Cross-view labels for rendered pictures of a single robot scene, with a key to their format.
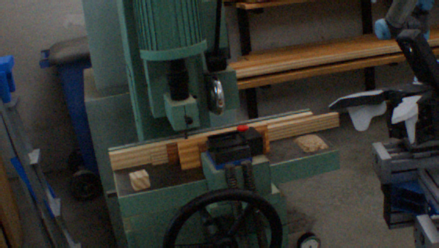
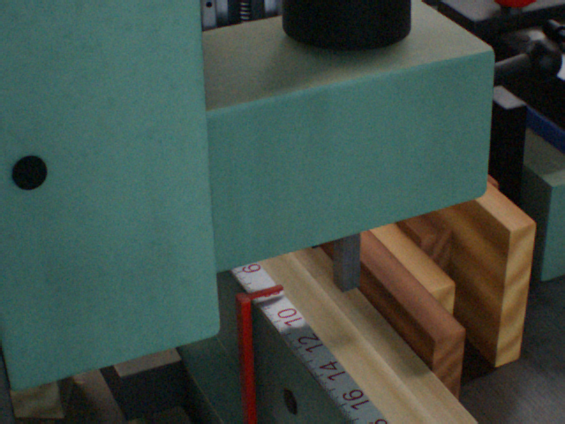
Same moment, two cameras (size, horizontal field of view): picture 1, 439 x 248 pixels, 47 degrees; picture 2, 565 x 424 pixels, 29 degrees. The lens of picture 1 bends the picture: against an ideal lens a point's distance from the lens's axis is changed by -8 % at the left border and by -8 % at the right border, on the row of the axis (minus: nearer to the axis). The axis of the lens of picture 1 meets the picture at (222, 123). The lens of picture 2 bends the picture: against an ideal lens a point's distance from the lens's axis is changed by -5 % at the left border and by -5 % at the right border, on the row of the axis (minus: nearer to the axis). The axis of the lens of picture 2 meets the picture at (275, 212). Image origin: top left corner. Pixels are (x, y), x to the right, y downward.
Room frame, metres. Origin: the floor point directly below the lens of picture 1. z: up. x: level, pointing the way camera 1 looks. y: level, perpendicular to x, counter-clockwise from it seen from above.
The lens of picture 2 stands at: (1.52, 0.50, 1.25)
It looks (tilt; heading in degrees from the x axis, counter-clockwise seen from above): 32 degrees down; 258
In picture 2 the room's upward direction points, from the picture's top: 2 degrees counter-clockwise
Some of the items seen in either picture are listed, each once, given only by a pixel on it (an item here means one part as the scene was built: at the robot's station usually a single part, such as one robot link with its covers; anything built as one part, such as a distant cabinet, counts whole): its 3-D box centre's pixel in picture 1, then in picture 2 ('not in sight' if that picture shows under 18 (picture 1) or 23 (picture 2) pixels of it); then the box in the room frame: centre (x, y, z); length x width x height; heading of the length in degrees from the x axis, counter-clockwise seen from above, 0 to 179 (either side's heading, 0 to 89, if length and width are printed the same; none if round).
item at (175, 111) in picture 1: (182, 111); (301, 138); (1.43, 0.11, 1.03); 0.14 x 0.07 x 0.09; 12
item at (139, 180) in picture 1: (139, 180); not in sight; (1.25, 0.23, 0.92); 0.04 x 0.04 x 0.04; 20
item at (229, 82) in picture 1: (221, 89); not in sight; (1.62, -0.01, 1.02); 0.09 x 0.07 x 0.12; 102
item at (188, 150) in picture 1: (224, 146); (387, 177); (1.36, 0.00, 0.94); 0.25 x 0.01 x 0.08; 102
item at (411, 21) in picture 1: (415, 26); not in sight; (1.83, -0.74, 1.12); 0.11 x 0.08 x 0.11; 102
